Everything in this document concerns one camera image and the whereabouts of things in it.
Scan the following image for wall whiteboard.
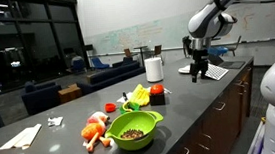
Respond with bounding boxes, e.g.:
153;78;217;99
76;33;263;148
81;0;275;58

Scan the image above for long dark blue sofa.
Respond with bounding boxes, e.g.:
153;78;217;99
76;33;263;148
75;59;148;96

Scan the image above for crumpled white paper scrap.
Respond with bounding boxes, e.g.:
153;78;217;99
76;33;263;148
46;116;64;128

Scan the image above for white dish rack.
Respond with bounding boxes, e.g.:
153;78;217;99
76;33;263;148
202;61;230;82

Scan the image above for small green cup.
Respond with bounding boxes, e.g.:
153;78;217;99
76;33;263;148
118;100;142;116

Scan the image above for orange pink plush toy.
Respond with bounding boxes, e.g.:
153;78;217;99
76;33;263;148
78;110;114;154

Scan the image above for dark wooden counter cabinet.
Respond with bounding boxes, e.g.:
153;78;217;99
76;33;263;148
153;62;263;154

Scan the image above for dark grey laptop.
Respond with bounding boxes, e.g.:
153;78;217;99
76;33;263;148
208;51;247;73

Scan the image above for bright blue lounge chair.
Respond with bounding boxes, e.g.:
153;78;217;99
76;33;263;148
207;45;230;58
91;55;111;71

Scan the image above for wooden side table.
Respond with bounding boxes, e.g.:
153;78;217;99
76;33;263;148
57;82;83;105

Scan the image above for brown wooden chair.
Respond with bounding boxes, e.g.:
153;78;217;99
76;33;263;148
150;44;165;67
123;47;139;61

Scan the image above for tall dark bistro table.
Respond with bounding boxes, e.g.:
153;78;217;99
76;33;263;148
133;45;151;68

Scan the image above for brown lentils pile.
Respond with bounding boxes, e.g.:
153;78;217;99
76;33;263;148
119;128;146;142

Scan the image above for white flat plate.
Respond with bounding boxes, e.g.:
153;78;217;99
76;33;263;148
178;64;192;75

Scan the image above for yellow knitted cloth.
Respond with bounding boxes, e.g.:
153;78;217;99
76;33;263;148
120;82;153;113

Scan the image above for green plastic bowl with handles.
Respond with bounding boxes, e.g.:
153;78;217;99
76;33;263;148
103;108;167;154

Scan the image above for grey office chair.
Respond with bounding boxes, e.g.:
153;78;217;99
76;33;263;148
225;35;244;58

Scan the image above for red button on black box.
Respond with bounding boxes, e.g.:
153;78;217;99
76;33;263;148
147;83;167;107

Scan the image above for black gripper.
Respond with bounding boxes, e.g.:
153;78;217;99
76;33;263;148
188;48;212;84

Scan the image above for folded white paper strips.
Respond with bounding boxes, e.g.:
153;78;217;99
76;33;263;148
0;123;44;152

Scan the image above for white paper towel roll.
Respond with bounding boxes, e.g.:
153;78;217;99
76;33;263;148
143;56;165;84

